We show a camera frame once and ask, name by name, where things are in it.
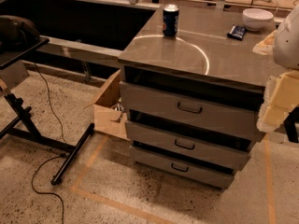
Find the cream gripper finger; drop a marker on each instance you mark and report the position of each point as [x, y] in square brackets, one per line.
[265, 47]
[281, 97]

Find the grey drawer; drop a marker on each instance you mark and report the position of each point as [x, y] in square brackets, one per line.
[182, 168]
[190, 147]
[187, 110]

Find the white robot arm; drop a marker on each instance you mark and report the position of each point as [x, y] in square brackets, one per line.
[286, 43]

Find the grey drawer cabinet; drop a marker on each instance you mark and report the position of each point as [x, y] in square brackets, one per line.
[201, 62]

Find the grey bottom drawer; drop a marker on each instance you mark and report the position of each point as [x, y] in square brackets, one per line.
[182, 168]

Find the grey top drawer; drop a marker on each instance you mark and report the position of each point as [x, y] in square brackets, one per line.
[187, 110]

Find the white bowl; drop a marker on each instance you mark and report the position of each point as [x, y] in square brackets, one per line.
[255, 19]

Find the dark blue snack packet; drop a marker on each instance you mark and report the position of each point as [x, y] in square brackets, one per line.
[237, 32]

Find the blue soda can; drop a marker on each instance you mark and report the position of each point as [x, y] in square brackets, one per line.
[170, 19]

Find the cardboard box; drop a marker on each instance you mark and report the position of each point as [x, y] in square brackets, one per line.
[107, 114]

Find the dark bag on stand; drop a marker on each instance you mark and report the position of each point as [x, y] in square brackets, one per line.
[17, 33]

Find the black metal stand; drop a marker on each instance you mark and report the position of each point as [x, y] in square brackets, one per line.
[23, 127]

